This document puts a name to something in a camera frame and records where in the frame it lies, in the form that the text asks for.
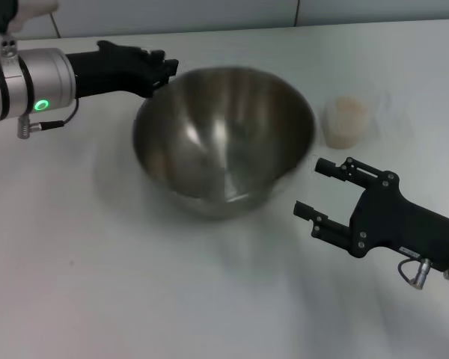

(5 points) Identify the wrist cable with connector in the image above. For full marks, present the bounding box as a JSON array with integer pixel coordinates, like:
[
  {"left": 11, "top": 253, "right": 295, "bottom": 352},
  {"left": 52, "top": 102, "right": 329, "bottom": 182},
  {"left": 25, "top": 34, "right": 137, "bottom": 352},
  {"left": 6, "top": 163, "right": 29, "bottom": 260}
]
[
  {"left": 397, "top": 257, "right": 433, "bottom": 290},
  {"left": 16, "top": 97, "right": 80, "bottom": 140}
]

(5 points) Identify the clear plastic measuring cup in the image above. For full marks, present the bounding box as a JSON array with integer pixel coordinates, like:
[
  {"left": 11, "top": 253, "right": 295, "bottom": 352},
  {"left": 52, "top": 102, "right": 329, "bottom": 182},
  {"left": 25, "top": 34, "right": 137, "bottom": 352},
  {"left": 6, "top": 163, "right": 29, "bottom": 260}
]
[{"left": 323, "top": 91, "right": 392, "bottom": 150}]

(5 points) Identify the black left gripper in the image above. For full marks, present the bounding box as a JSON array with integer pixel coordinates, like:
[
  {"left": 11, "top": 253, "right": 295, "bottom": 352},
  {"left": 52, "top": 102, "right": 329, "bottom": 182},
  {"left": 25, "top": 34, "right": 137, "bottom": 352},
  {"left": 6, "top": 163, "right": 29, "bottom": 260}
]
[{"left": 64, "top": 40, "right": 180, "bottom": 99}]

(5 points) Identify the right wrist cable with connector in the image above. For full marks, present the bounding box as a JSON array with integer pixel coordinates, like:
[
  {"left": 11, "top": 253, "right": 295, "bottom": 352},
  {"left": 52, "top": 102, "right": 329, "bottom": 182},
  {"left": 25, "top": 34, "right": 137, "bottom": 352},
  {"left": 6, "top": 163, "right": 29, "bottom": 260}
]
[{"left": 397, "top": 257, "right": 433, "bottom": 290}]

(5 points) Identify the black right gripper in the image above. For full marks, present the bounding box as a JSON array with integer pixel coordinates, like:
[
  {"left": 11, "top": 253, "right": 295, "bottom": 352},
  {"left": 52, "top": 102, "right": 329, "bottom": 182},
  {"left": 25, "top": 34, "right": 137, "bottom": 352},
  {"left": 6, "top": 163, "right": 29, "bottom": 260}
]
[{"left": 293, "top": 156, "right": 449, "bottom": 272}]

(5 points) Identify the left wrist cable with connector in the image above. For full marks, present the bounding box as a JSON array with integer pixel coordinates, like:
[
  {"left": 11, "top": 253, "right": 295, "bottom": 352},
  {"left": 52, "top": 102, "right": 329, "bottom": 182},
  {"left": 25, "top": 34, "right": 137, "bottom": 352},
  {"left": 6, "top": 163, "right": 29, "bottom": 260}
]
[{"left": 16, "top": 97, "right": 80, "bottom": 140}]

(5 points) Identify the stainless steel mixing bowl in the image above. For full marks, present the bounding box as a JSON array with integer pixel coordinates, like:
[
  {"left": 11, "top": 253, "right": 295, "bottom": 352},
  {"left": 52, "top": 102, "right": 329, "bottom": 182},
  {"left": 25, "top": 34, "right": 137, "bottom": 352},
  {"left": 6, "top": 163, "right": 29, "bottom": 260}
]
[{"left": 132, "top": 65, "right": 317, "bottom": 221}]

